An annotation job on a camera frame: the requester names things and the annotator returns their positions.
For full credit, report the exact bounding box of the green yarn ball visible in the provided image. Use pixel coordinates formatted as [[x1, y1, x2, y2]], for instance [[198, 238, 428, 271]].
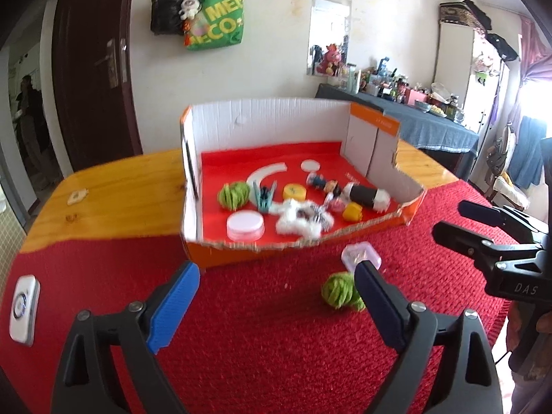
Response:
[[321, 272, 366, 312], [217, 181, 251, 211]]

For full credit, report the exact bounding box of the teal plastic clothes clip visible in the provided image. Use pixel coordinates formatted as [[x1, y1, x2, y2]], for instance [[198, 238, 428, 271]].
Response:
[[253, 181, 277, 214]]

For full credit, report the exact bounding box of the blue covered side table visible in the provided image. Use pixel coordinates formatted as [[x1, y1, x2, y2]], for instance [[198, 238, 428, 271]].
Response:
[[314, 83, 481, 180]]

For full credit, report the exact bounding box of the clear small plastic box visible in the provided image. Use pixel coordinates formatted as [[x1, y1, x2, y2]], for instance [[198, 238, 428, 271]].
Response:
[[341, 241, 382, 274]]

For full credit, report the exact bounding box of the white plush keychain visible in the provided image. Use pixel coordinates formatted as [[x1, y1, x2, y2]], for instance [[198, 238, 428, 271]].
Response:
[[179, 0, 201, 21]]

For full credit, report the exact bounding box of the person's right hand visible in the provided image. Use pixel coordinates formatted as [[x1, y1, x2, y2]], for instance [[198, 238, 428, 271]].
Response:
[[504, 301, 552, 353]]

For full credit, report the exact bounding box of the black backpack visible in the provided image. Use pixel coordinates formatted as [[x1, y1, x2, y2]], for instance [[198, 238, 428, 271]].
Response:
[[151, 0, 184, 36]]

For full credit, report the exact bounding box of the round white pink compact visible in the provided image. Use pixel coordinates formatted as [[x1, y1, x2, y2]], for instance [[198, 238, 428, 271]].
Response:
[[226, 210, 265, 242]]

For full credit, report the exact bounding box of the green tote bag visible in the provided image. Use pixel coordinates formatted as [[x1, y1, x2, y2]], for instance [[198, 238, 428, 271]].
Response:
[[183, 0, 244, 50]]

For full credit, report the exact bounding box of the person in doorway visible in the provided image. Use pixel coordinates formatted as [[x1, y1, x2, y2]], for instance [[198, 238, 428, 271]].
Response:
[[16, 75, 55, 185]]

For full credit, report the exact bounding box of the dark brown door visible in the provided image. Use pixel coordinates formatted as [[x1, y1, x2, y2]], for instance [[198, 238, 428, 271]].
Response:
[[52, 0, 142, 171]]

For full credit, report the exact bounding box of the small white sticker on table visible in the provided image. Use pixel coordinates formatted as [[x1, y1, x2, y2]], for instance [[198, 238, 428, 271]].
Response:
[[67, 189, 89, 206]]

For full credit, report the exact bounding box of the orange cardboard box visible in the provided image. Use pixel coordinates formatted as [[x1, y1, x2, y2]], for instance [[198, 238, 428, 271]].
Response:
[[180, 98, 427, 268]]

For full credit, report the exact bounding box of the black white fuzzy roll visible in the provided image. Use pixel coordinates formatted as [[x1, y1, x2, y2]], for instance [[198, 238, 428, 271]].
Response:
[[343, 182, 391, 213]]

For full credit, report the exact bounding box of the red knitted table cloth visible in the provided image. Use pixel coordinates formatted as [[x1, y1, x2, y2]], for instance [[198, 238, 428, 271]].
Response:
[[1, 181, 508, 413]]

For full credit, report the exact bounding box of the dark small doll figurine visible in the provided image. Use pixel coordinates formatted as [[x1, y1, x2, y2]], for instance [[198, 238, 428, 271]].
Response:
[[306, 172, 343, 197]]

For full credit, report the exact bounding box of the yellow round lid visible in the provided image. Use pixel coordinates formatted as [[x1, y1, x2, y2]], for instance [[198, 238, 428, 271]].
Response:
[[283, 183, 307, 201]]

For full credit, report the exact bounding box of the white fluffy plush toy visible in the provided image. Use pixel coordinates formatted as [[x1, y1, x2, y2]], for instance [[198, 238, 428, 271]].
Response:
[[272, 199, 335, 240]]

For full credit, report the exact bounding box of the white rectangular device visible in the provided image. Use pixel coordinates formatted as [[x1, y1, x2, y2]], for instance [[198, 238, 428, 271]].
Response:
[[9, 275, 40, 347]]

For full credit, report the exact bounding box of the pink plush rabbit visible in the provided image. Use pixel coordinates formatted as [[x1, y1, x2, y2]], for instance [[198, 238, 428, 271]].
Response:
[[316, 43, 342, 77]]

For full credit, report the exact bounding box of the white wardrobe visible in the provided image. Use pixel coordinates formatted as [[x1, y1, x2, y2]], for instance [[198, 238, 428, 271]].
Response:
[[431, 0, 518, 136]]

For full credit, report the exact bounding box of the wall mirror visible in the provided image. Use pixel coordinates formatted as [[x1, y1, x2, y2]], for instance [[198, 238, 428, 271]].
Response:
[[307, 0, 353, 77]]

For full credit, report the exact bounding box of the pink yellow doll figurine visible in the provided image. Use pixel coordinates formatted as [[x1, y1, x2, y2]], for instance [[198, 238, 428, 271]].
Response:
[[328, 196, 363, 223]]

